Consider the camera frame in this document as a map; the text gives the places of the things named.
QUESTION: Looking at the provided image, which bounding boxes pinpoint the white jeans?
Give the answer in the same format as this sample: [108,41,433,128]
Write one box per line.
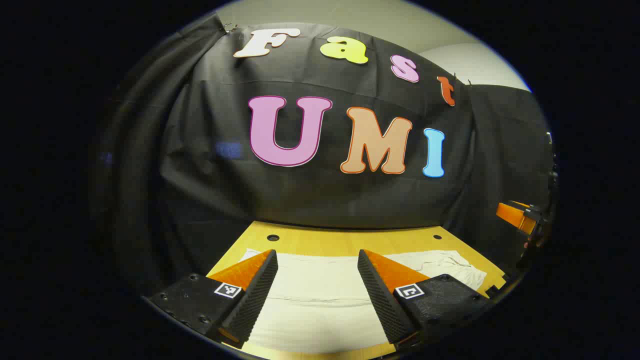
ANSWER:
[240,248,487,355]

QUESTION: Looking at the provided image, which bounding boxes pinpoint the black backdrop cloth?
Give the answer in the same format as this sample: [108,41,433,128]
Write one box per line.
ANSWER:
[95,14,553,296]

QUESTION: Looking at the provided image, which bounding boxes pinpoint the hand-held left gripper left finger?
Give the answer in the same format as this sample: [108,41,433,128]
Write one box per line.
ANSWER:
[145,249,279,350]

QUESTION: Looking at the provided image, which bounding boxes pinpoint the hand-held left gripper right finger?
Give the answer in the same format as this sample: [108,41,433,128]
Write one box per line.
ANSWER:
[357,249,496,351]

